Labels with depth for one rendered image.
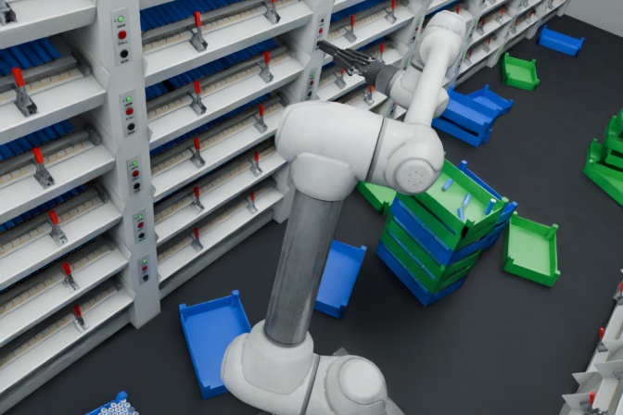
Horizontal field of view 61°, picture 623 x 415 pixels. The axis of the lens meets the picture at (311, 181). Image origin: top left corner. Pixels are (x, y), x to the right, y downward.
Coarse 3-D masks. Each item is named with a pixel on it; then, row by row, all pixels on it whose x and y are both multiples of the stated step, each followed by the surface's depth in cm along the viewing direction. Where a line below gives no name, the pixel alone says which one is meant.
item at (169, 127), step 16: (288, 48) 167; (272, 64) 164; (288, 64) 167; (304, 64) 168; (224, 80) 152; (256, 80) 157; (288, 80) 167; (208, 96) 146; (224, 96) 149; (240, 96) 151; (256, 96) 159; (176, 112) 139; (192, 112) 141; (208, 112) 144; (224, 112) 151; (160, 128) 134; (176, 128) 136; (192, 128) 143; (160, 144) 136
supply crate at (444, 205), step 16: (448, 176) 192; (464, 176) 186; (432, 192) 184; (448, 192) 185; (464, 192) 187; (480, 192) 183; (432, 208) 176; (448, 208) 179; (464, 208) 180; (480, 208) 181; (496, 208) 178; (448, 224) 173; (464, 224) 167; (480, 224) 172
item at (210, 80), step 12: (276, 48) 165; (252, 60) 157; (264, 60) 162; (228, 72) 151; (240, 72) 154; (192, 84) 143; (204, 84) 145; (168, 96) 137; (180, 96) 141; (156, 108) 136; (168, 108) 137
